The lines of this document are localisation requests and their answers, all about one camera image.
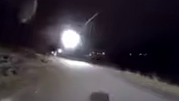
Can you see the dark grass verge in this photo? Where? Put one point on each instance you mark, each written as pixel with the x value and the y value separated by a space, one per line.
pixel 160 84

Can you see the grey asphalt path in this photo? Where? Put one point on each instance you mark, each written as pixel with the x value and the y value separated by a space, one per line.
pixel 72 84

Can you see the street lamp on pole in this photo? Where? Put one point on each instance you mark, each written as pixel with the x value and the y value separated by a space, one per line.
pixel 70 39

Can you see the grass verge with snow patches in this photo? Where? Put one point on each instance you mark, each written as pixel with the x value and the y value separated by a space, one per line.
pixel 1 64

